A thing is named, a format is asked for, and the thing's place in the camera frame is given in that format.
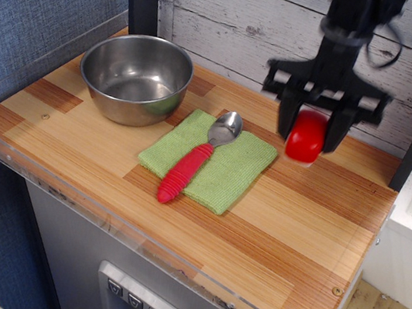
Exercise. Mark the grey dispenser button panel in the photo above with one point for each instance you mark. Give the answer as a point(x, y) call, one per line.
point(120, 291)

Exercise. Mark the green cloth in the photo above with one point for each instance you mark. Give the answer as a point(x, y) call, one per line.
point(225, 176)

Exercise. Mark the red toy cake slice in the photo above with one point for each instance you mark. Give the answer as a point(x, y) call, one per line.
point(306, 139)

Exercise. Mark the clear acrylic table guard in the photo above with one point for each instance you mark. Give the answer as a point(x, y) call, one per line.
point(294, 236)

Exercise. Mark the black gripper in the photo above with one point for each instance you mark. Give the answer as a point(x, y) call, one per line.
point(327, 81)

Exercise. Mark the silver toy fridge cabinet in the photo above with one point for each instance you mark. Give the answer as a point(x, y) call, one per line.
point(93, 267)

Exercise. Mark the stainless steel bowl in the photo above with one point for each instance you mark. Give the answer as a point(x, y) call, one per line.
point(137, 80)

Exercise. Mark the red handled metal spoon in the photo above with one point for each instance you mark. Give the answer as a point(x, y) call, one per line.
point(224, 130)

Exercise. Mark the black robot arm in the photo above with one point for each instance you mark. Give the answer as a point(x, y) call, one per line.
point(362, 17)

